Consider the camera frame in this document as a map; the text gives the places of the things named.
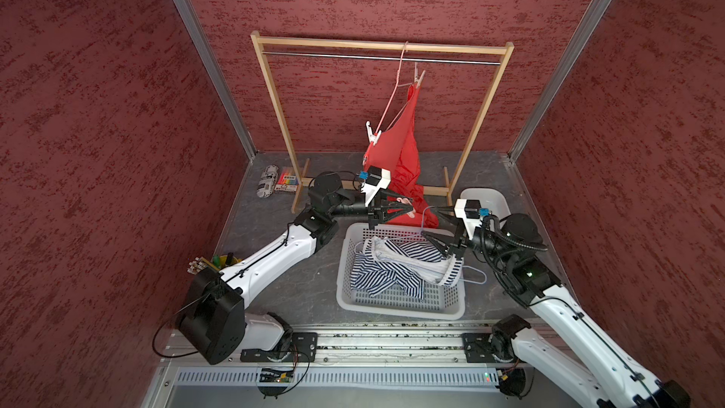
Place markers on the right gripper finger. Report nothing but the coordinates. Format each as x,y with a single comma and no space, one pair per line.
447,219
443,243

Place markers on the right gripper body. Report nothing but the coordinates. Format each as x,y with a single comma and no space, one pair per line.
464,243

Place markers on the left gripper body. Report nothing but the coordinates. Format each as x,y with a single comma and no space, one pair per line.
372,212

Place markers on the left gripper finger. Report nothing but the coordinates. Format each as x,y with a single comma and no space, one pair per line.
392,200
396,217

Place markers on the light blue wire hanger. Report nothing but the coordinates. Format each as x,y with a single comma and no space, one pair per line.
457,262

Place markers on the blue white striped tank top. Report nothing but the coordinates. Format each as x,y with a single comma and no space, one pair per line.
383,263

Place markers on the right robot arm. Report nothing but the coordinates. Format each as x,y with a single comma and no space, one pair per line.
596,372

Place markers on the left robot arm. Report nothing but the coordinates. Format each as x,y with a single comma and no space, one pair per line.
213,318

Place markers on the red tank top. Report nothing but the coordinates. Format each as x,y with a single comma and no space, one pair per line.
396,150

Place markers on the white plastic tub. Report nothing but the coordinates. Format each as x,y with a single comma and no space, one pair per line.
490,199

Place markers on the white perforated laundry basket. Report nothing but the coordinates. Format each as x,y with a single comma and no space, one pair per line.
437,302

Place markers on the white clothespin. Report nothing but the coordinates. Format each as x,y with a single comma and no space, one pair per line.
372,136

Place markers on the colourful marker box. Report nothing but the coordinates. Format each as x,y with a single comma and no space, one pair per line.
287,181

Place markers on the wooden clothespin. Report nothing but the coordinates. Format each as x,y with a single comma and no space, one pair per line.
419,76

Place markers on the yellow pencil cup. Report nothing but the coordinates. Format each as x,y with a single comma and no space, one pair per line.
216,263

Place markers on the wooden clothes rack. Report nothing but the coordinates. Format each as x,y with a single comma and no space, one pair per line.
503,53

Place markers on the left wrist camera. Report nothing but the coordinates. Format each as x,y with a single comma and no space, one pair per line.
373,180

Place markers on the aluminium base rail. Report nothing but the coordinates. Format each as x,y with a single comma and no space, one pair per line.
396,356

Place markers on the pink wire hanger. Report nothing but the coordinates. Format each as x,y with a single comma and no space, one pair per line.
395,89

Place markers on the aluminium corner post right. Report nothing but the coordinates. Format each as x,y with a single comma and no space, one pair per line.
589,22

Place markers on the aluminium corner post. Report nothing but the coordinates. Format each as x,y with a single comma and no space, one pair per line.
189,17
589,22

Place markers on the aluminium corner post left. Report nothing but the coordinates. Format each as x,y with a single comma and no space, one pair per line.
189,17

